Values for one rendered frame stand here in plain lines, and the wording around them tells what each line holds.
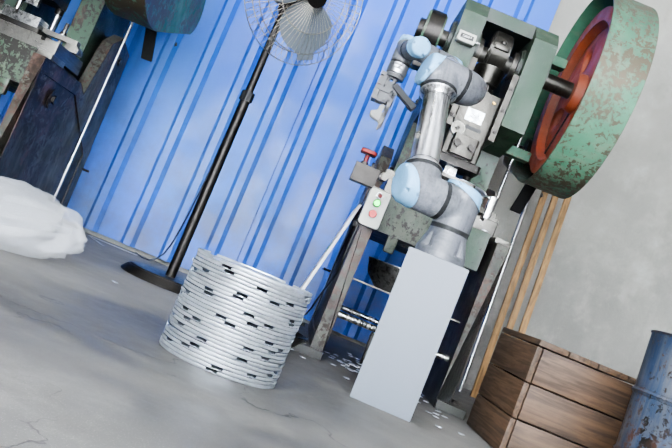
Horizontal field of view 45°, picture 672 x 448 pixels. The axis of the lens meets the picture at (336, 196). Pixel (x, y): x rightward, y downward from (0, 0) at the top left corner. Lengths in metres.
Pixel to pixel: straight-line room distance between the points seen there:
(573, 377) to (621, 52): 1.19
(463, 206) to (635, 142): 2.48
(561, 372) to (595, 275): 2.12
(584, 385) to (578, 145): 0.93
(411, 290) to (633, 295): 2.52
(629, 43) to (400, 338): 1.41
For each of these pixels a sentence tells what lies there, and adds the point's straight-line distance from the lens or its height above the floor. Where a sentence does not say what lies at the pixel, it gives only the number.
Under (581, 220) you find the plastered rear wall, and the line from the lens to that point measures 4.57.
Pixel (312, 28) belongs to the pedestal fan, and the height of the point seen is 1.19.
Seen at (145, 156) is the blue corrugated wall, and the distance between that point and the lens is 4.39.
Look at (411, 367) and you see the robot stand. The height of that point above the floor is 0.14.
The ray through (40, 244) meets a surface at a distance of 2.49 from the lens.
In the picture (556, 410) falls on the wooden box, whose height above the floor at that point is 0.18.
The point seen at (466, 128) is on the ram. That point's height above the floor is 1.01.
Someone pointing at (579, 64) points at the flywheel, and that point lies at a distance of 3.63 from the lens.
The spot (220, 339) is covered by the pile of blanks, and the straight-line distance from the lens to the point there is 1.80.
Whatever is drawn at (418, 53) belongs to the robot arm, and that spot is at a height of 1.12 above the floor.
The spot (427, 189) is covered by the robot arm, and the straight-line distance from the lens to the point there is 2.30.
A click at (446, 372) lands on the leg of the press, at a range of 2.94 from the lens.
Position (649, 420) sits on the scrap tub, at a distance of 2.21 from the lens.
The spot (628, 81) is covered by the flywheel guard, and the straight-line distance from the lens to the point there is 3.05.
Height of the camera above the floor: 0.30
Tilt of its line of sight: 5 degrees up
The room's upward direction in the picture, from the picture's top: 22 degrees clockwise
